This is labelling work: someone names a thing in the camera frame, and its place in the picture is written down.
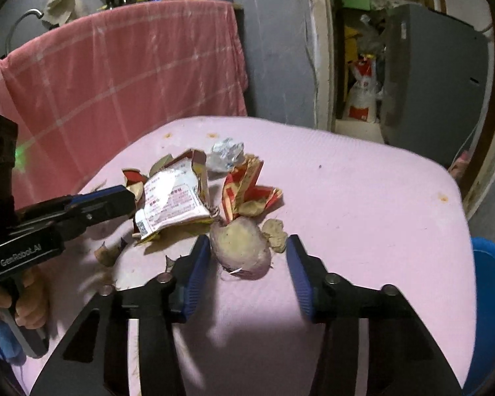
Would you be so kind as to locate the purple onion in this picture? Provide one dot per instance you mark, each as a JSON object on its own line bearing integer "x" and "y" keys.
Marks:
{"x": 241, "y": 243}

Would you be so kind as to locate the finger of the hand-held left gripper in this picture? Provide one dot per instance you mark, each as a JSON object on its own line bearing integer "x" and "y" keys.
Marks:
{"x": 107, "y": 212}
{"x": 74, "y": 201}

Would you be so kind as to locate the red yellow torn wrapper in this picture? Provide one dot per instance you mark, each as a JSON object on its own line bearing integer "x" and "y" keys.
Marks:
{"x": 239, "y": 189}

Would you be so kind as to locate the beige peel scrap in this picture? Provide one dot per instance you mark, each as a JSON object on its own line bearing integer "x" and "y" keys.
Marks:
{"x": 274, "y": 235}

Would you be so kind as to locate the cardboard box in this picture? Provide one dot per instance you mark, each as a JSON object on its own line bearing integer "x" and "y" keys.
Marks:
{"x": 169, "y": 202}

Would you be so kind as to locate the blue plastic bin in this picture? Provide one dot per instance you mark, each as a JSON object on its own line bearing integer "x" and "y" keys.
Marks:
{"x": 491, "y": 297}

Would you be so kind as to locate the person's left hand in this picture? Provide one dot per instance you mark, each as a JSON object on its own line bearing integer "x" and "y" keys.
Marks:
{"x": 31, "y": 309}

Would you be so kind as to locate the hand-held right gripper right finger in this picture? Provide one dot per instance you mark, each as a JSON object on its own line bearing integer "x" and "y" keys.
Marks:
{"x": 299, "y": 280}

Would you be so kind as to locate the brown onion peel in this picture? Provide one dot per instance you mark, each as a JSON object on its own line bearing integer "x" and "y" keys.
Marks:
{"x": 107, "y": 253}
{"x": 160, "y": 166}

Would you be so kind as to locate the clear plastic bag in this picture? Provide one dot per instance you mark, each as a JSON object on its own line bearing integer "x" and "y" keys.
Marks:
{"x": 371, "y": 37}

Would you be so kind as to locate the beige rag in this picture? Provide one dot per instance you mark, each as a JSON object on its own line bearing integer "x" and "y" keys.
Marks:
{"x": 62, "y": 2}

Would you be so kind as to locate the grey cabinet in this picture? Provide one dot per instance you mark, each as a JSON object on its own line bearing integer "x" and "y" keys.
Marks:
{"x": 433, "y": 90}

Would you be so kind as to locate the red wrapper scrap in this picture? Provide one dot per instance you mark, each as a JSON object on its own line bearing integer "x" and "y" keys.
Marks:
{"x": 133, "y": 179}

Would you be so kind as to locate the metal faucet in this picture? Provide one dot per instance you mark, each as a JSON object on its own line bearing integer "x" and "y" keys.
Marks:
{"x": 22, "y": 18}

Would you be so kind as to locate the yellow bag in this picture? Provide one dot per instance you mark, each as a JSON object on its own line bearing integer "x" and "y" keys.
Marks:
{"x": 352, "y": 49}

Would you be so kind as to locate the pink checked cloth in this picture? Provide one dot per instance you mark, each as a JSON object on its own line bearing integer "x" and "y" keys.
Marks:
{"x": 107, "y": 82}

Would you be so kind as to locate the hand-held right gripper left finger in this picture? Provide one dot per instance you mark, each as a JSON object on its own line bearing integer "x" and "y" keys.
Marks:
{"x": 196, "y": 276}

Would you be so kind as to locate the white red sack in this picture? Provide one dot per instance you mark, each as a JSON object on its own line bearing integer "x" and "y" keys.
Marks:
{"x": 363, "y": 99}

